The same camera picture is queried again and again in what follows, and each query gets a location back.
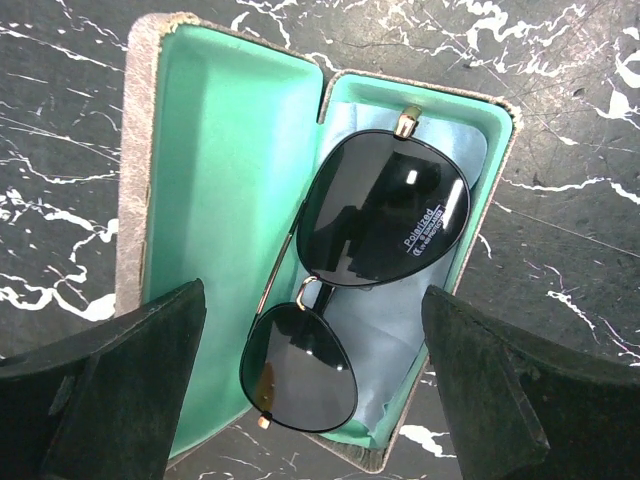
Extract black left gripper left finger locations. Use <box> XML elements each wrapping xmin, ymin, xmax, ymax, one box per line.
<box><xmin>1</xmin><ymin>280</ymin><xmax>206</xmax><ymax>479</ymax></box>

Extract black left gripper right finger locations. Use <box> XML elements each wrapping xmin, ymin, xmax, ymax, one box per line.
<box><xmin>422</xmin><ymin>286</ymin><xmax>639</xmax><ymax>479</ymax></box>

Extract light blue cleaning cloth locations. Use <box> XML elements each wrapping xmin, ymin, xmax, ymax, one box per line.
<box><xmin>296</xmin><ymin>102</ymin><xmax>487</xmax><ymax>445</ymax></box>

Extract black sunglasses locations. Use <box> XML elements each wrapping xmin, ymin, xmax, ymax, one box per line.
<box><xmin>239</xmin><ymin>106</ymin><xmax>471</xmax><ymax>433</ymax></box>

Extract grey glasses case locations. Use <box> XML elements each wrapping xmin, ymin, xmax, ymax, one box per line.
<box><xmin>115</xmin><ymin>12</ymin><xmax>521</xmax><ymax>473</ymax></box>

